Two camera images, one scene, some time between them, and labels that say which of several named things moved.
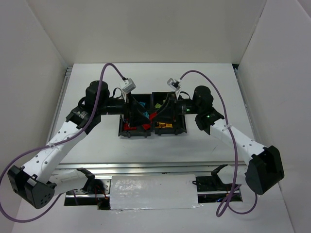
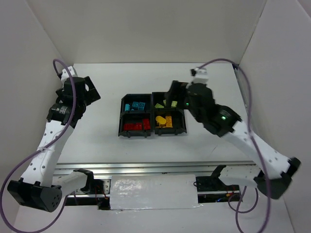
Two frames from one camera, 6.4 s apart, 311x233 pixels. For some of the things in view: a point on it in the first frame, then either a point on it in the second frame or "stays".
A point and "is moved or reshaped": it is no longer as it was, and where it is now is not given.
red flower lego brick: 127,127 stays
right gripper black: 175,107 to 175,90
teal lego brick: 142,103 is moved or reshaped
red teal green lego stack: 150,116 is moved or reshaped
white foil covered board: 154,191 stays
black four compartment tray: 147,114 stays
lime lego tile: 158,105 stays
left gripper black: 129,107 to 92,90
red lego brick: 146,126 stays
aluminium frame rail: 175,168 stays
